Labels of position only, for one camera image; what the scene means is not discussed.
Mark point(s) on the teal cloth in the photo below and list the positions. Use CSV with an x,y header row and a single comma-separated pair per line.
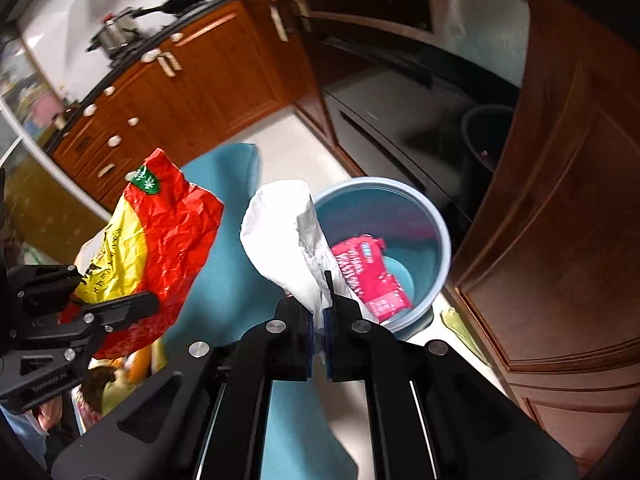
x,y
235,280

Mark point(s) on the blue plastic bin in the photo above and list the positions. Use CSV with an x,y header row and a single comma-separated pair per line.
x,y
400,220

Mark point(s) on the pink red snack packet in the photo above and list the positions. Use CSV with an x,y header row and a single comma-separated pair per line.
x,y
370,275

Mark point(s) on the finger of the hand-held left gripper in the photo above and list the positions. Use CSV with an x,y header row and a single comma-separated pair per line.
x,y
125,307
50,280

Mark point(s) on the red yellow snack bag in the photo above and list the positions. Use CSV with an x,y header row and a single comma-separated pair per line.
x,y
165,230

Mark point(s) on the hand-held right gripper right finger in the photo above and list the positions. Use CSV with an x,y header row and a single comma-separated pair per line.
x,y
327,340

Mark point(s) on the white silver wrapper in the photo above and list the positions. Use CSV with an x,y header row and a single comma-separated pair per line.
x,y
280,240

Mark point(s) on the wooden kitchen cabinet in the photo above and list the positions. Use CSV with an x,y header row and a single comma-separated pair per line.
x,y
200,75

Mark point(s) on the black kitchen appliance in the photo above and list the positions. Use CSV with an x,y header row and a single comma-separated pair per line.
x,y
390,125

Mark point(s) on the steel pressure cooker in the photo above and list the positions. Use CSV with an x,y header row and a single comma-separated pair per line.
x,y
117,32

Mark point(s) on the person's left forearm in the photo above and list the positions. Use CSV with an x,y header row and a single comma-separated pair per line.
x,y
17,435

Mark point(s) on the glass sliding door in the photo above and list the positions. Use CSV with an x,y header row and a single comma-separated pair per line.
x,y
25,110

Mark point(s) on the wooden door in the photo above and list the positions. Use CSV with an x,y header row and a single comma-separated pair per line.
x,y
560,260

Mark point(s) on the dark plastic bin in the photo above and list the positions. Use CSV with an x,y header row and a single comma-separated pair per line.
x,y
482,130

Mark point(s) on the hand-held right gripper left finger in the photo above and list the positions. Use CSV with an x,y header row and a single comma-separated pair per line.
x,y
306,340

